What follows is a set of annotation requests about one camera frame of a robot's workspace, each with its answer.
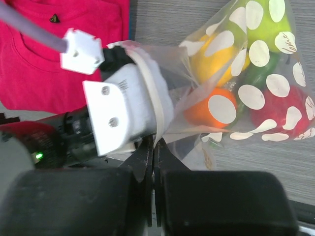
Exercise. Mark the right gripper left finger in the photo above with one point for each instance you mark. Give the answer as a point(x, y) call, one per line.
point(81, 201)

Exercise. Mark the fake orange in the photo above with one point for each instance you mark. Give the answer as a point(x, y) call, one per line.
point(218, 110)

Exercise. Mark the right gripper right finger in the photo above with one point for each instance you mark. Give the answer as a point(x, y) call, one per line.
point(218, 203)

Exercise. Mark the fake green pepper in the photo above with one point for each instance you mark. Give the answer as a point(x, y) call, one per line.
point(255, 76)

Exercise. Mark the fake red apple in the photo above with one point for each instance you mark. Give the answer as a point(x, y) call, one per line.
point(292, 114)

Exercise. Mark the fake yellow pear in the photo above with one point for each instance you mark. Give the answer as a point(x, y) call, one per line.
point(204, 67)

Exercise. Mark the fake green lime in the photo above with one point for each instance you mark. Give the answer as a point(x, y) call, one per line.
point(265, 20)

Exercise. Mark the clear polka dot zip bag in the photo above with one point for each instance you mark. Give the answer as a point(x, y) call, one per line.
point(193, 144)

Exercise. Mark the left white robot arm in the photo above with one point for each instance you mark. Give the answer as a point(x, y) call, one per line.
point(50, 143)

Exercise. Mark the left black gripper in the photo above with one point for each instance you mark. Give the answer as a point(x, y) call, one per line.
point(78, 136)

